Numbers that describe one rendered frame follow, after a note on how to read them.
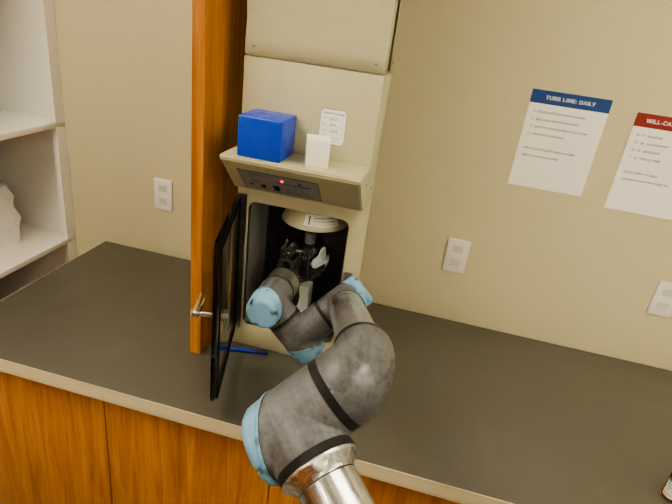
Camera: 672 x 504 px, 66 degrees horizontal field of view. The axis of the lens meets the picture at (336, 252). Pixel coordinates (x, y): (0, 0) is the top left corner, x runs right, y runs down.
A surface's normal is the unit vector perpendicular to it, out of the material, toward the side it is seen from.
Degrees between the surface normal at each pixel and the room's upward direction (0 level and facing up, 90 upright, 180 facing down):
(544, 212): 90
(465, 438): 0
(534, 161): 90
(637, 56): 90
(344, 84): 90
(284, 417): 46
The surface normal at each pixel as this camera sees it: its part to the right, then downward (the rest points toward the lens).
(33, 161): -0.24, 0.38
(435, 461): 0.12, -0.90
